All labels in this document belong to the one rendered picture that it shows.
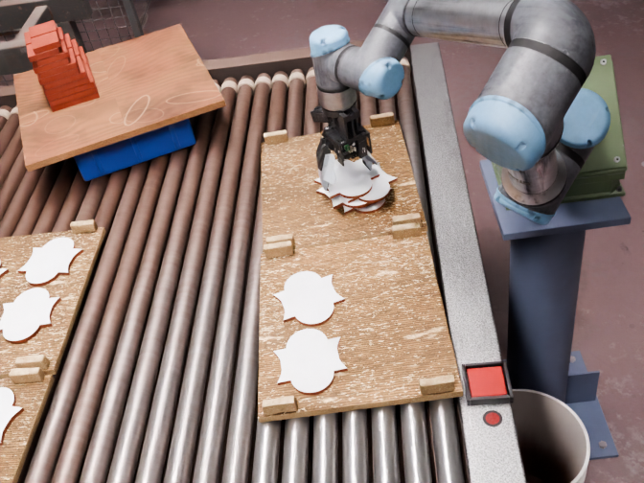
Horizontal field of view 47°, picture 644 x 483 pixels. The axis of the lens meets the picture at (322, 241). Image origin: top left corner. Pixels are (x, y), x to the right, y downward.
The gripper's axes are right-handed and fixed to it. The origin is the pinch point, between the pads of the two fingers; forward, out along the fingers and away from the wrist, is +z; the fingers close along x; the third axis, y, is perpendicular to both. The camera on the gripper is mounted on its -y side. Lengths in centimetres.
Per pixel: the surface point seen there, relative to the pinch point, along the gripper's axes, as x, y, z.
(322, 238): -11.7, 9.1, 5.2
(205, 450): -52, 42, 7
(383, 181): 6.1, 5.7, 1.1
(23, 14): -44, -152, 0
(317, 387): -31, 43, 4
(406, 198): 9.3, 9.3, 5.2
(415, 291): -4.5, 33.6, 5.2
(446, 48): 149, -180, 99
